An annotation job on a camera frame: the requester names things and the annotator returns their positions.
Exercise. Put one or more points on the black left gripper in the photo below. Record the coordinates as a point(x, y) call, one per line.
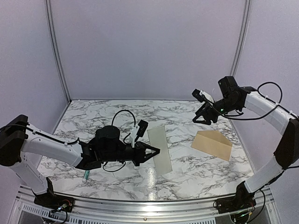
point(140, 157)

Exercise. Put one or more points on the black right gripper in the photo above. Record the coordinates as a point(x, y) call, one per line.
point(207, 112)

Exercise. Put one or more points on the cream letter paper sheet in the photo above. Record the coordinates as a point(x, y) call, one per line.
point(157, 139)

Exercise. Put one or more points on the brown kraft paper envelope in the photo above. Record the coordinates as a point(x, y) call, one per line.
point(213, 143)

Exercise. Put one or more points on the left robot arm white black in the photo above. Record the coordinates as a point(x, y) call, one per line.
point(19, 137)

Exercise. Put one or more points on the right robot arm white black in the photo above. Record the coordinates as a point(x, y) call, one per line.
point(283, 121)

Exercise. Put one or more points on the white green glue stick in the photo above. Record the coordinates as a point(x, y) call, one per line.
point(85, 176)

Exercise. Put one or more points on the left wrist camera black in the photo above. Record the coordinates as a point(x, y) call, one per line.
point(142, 126)

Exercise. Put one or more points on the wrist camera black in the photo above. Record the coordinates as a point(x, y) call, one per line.
point(226, 85)
point(142, 126)

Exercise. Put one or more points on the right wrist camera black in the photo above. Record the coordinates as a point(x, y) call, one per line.
point(226, 85)

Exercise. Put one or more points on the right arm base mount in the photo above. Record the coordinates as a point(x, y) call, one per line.
point(230, 204)

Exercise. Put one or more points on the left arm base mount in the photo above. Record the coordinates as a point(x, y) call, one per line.
point(54, 203)

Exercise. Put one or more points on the aluminium table front rail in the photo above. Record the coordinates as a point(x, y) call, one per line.
point(103, 211)

